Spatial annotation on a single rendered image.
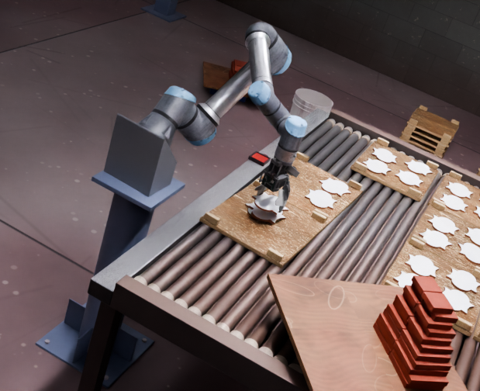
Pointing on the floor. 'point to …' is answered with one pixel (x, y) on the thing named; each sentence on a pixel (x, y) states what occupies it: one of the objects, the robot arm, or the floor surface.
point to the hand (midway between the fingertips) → (270, 202)
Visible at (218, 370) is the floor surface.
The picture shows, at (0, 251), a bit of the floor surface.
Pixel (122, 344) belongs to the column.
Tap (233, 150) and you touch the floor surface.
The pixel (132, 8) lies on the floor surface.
